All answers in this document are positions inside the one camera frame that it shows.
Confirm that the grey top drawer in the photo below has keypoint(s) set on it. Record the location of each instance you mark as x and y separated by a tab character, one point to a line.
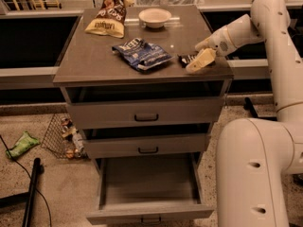
120	114

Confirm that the brown yellow chip bag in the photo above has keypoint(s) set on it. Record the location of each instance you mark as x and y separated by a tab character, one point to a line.
110	18

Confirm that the black stand leg left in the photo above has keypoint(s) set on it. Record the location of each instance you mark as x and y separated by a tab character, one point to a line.
28	198

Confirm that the green snack bag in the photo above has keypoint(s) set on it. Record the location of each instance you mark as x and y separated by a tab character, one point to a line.
22	145

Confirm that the wire basket with snacks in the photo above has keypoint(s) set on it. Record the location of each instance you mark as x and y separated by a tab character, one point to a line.
62	139

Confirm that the grey middle drawer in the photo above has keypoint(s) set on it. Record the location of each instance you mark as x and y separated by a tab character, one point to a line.
148	145

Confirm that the blue chip bag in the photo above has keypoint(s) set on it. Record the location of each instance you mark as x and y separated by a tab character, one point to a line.
141	55

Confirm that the black rxbar chocolate bar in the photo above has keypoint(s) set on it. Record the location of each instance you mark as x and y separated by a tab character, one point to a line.
186	59

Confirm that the grey three-drawer cabinet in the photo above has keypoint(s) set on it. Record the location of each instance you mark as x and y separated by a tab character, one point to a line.
90	72

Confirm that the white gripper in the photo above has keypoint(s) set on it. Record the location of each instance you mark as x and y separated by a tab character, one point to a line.
218	42

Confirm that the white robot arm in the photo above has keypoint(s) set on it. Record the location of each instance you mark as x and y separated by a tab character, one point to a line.
253	154

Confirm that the grey bottom drawer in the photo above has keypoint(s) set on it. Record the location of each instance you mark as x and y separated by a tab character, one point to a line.
149	190

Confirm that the white ceramic bowl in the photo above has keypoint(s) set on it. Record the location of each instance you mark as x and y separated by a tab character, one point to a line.
154	18

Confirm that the black stand base right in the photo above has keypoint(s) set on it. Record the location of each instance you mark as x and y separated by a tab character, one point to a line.
248	106

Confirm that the grey drawer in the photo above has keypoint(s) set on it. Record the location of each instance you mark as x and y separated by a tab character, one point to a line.
148	145
149	190
120	114

